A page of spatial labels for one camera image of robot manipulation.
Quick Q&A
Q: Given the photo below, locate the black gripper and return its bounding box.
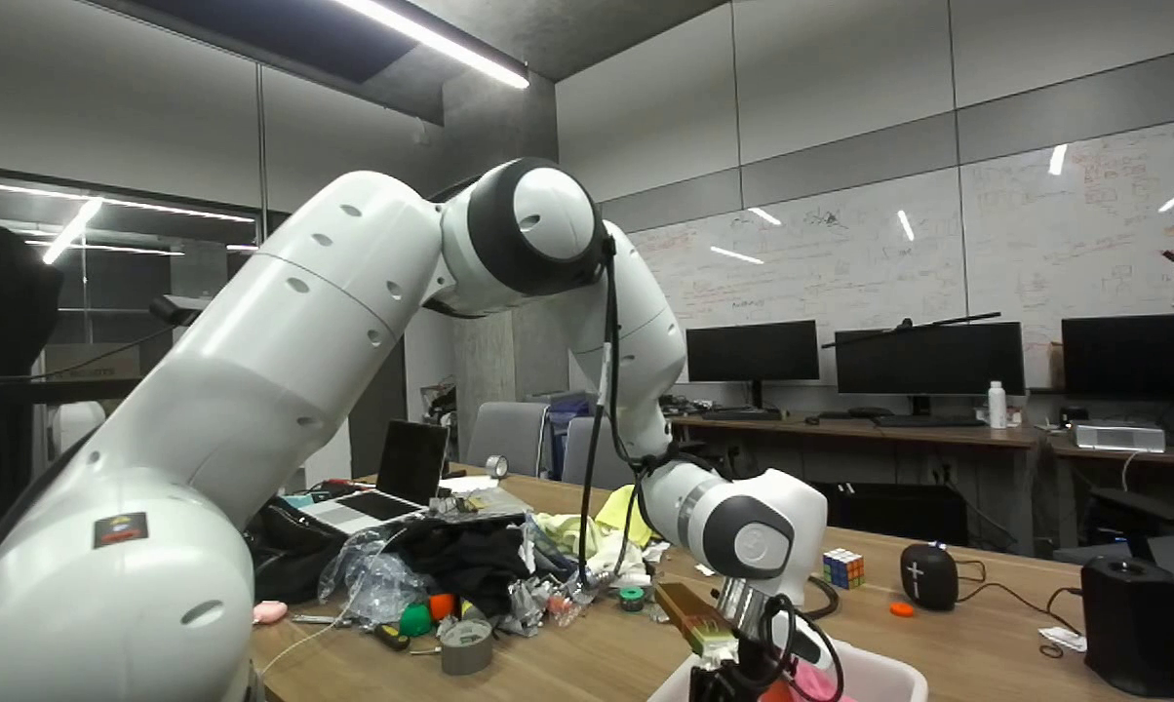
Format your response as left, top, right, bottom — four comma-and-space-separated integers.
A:
685, 621, 804, 702

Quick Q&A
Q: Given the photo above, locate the pink cloth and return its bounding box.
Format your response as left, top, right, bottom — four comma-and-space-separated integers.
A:
792, 660, 837, 702

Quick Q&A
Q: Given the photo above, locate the white plastic bin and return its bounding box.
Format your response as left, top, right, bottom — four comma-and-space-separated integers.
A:
644, 637, 934, 702

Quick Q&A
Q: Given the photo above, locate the rubik's cube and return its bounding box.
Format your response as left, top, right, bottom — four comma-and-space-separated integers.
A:
823, 547, 871, 594

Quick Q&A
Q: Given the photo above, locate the black round speaker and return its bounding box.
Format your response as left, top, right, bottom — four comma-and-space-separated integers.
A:
897, 541, 965, 615

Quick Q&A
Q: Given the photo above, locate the crumpled silver foil bag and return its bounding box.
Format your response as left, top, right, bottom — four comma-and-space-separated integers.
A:
501, 571, 598, 638

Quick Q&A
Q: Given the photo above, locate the light green cloth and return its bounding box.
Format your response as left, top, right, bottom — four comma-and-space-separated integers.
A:
531, 507, 609, 563

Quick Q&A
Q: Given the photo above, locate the black office chair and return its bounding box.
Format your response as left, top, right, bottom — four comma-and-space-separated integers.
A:
814, 478, 970, 547

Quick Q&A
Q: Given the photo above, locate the long wooden office desk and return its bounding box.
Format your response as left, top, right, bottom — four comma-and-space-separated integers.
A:
672, 411, 1174, 563

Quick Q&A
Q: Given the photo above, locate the grey office chair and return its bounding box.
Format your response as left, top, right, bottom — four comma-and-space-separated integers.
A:
557, 413, 639, 493
464, 398, 557, 478

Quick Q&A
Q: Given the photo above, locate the black cloth white print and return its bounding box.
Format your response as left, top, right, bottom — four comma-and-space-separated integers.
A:
393, 515, 538, 615

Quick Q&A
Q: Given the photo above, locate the black computer monitor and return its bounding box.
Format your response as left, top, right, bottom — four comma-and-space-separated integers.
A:
1056, 308, 1174, 402
830, 320, 1031, 398
681, 314, 823, 386

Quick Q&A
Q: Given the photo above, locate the white power adapter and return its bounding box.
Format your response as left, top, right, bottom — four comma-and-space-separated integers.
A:
1032, 621, 1092, 660

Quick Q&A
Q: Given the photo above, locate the green ball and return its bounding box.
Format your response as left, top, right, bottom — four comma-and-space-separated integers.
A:
398, 597, 438, 638

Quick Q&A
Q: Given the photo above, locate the white plastic bottle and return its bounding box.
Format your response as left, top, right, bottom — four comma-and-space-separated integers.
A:
984, 379, 1013, 434

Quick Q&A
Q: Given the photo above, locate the clear plastic bag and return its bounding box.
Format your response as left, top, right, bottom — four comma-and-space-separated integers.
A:
317, 522, 429, 629

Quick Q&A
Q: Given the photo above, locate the open silver laptop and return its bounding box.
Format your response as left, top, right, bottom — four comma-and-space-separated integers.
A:
293, 417, 447, 537

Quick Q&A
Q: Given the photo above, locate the black box speaker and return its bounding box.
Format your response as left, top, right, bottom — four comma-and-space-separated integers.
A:
1079, 555, 1174, 702

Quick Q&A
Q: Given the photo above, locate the white flat device box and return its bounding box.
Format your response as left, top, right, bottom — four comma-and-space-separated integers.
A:
1074, 422, 1169, 456

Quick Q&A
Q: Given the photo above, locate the white cabinet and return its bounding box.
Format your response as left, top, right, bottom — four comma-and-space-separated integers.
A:
301, 417, 354, 493

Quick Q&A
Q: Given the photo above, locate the black bag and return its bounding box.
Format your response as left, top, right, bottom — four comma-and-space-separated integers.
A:
247, 498, 354, 603

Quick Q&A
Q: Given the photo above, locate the ceiling light strip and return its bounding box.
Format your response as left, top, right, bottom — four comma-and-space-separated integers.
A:
334, 0, 536, 92

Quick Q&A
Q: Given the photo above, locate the tan wrist camera mount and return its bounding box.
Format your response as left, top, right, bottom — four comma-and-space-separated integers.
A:
650, 578, 740, 660

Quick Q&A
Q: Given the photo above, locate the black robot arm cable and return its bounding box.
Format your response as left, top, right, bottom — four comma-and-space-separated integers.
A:
575, 220, 674, 597

